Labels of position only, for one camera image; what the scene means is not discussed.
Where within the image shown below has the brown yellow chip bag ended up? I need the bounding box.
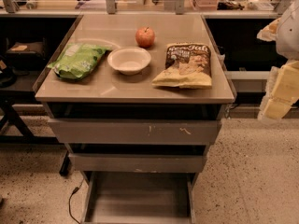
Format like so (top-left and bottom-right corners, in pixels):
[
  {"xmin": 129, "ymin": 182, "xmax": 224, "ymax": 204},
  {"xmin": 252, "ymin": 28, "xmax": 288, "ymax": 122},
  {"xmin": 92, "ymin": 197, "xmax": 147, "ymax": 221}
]
[{"xmin": 152, "ymin": 43, "xmax": 212, "ymax": 89}]

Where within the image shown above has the dark bag with label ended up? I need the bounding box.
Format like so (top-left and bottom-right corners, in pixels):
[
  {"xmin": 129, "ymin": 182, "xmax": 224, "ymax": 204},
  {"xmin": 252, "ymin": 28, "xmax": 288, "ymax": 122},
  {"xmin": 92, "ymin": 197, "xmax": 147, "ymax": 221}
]
[{"xmin": 6, "ymin": 42, "xmax": 47, "ymax": 70}]

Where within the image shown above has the black cable on floor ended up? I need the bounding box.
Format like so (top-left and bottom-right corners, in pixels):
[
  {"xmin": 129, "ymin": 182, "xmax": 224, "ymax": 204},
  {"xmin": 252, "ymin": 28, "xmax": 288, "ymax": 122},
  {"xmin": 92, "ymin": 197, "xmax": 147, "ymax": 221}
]
[{"xmin": 68, "ymin": 178, "xmax": 86, "ymax": 224}]

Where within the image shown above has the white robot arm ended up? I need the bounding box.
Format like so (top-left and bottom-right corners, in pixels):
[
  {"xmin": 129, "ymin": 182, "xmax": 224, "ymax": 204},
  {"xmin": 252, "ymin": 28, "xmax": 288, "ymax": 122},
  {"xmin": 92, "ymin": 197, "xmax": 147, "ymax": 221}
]
[{"xmin": 257, "ymin": 0, "xmax": 299, "ymax": 123}]

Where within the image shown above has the red apple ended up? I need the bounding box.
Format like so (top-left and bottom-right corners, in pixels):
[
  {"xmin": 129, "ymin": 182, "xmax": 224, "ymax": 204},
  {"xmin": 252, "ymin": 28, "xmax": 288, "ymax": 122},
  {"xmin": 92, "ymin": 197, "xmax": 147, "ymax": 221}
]
[{"xmin": 135, "ymin": 27, "xmax": 155, "ymax": 48}]

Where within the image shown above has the grey middle drawer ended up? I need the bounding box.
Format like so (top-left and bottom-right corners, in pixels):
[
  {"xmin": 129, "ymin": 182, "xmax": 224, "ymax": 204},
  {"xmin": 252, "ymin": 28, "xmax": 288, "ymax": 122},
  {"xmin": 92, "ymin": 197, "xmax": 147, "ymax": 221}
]
[{"xmin": 69, "ymin": 144, "xmax": 206, "ymax": 173}]

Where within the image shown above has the white bowl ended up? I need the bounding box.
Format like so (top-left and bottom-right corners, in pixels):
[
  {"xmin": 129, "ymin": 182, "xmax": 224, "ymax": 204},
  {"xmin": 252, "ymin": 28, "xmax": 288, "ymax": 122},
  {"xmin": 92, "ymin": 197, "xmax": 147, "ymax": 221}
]
[{"xmin": 107, "ymin": 47, "xmax": 151, "ymax": 76}]

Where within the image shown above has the black table stand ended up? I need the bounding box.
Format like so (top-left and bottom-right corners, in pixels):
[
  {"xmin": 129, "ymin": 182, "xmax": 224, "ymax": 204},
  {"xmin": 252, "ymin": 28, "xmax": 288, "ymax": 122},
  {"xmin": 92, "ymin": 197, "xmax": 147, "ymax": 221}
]
[{"xmin": 0, "ymin": 93, "xmax": 72, "ymax": 176}]

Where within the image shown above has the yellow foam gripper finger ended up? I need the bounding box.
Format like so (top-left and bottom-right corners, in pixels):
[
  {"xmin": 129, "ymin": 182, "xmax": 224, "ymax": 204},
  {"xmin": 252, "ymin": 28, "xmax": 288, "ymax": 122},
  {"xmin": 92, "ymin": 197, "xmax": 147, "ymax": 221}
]
[{"xmin": 258, "ymin": 61, "xmax": 299, "ymax": 120}]

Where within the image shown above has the grey drawer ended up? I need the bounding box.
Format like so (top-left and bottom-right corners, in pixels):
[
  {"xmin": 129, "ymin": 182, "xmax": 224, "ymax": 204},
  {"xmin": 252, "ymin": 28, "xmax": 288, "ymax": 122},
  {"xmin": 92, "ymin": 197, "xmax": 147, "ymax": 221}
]
[
  {"xmin": 69, "ymin": 144, "xmax": 206, "ymax": 173},
  {"xmin": 81, "ymin": 172, "xmax": 195, "ymax": 224},
  {"xmin": 49, "ymin": 119, "xmax": 221, "ymax": 146}
]

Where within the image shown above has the grey top drawer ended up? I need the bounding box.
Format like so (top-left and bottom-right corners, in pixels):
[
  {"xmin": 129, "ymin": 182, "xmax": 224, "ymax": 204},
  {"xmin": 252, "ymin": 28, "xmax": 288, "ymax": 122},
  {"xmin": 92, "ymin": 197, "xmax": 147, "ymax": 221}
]
[{"xmin": 49, "ymin": 119, "xmax": 221, "ymax": 146}]

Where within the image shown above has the green chip bag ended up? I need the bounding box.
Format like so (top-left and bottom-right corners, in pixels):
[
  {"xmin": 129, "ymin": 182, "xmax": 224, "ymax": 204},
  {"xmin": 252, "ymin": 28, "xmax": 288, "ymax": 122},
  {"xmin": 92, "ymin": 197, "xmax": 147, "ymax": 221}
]
[{"xmin": 48, "ymin": 43, "xmax": 112, "ymax": 80}]

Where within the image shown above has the grey bottom drawer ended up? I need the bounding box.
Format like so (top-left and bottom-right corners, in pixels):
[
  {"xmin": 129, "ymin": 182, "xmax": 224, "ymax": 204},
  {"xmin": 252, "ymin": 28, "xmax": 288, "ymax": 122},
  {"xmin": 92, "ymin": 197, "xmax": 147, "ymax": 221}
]
[{"xmin": 81, "ymin": 172, "xmax": 195, "ymax": 224}]

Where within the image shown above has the grey drawer cabinet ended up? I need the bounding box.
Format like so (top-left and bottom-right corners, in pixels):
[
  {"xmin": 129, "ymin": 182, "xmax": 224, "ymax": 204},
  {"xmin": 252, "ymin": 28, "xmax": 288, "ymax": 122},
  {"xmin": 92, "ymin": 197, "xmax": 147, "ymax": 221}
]
[{"xmin": 32, "ymin": 13, "xmax": 237, "ymax": 179}]

